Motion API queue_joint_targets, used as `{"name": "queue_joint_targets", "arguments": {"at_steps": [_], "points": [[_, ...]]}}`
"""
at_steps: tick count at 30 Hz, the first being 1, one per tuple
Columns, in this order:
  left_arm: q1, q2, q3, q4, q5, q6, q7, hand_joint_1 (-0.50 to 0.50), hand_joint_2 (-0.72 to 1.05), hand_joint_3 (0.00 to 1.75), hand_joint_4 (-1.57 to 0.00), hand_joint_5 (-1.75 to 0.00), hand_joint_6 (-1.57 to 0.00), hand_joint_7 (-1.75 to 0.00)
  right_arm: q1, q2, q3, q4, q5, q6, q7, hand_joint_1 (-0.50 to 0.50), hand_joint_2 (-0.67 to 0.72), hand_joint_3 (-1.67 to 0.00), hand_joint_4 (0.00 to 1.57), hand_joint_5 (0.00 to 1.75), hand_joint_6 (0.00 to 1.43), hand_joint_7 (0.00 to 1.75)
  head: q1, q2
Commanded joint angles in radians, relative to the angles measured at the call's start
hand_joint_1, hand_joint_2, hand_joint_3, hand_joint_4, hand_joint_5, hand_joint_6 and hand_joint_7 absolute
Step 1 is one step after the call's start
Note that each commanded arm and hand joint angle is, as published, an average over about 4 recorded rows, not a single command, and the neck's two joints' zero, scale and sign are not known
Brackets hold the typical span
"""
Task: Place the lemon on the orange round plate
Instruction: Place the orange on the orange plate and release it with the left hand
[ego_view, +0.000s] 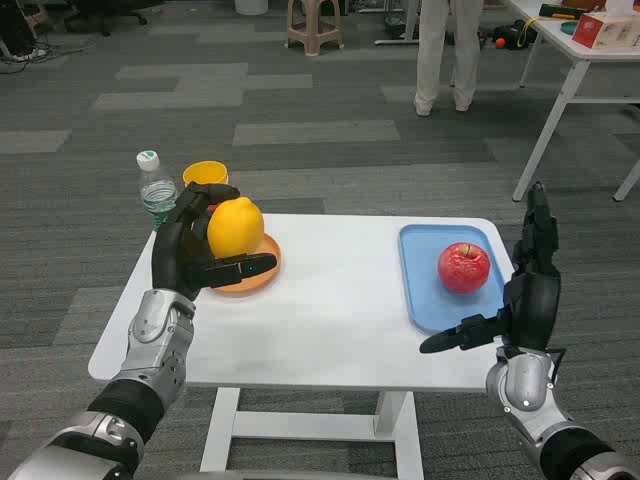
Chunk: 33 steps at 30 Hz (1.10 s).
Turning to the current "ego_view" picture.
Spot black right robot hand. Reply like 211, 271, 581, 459
418, 181, 562, 354

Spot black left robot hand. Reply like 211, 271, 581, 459
151, 182, 279, 303

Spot yellow lemon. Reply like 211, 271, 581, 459
207, 196, 265, 260

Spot orange round plate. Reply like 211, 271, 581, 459
207, 232, 283, 299

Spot clear plastic water bottle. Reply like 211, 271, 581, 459
135, 149, 180, 232

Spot red apple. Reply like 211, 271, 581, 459
438, 241, 492, 295

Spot yellow plastic cup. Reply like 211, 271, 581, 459
181, 159, 231, 189

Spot blue rectangular tray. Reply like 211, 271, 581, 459
398, 223, 507, 336

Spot white office desk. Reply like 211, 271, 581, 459
504, 0, 640, 203

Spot black office chair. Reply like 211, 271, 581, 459
64, 0, 149, 37

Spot beige plastic stool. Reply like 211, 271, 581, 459
286, 0, 345, 57

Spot person in beige trousers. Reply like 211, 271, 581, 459
413, 0, 485, 117

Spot red tissue box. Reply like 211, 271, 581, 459
571, 0, 640, 51

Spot black and yellow tool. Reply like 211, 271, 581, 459
538, 3, 589, 21

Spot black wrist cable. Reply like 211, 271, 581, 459
547, 347, 569, 389

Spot white table leg frame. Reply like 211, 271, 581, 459
199, 387, 425, 480

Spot black bag with yellow strap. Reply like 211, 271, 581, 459
492, 17, 539, 51

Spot white desk base frame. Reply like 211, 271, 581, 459
374, 0, 421, 46

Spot tangled black floor cables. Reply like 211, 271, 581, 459
383, 0, 419, 31

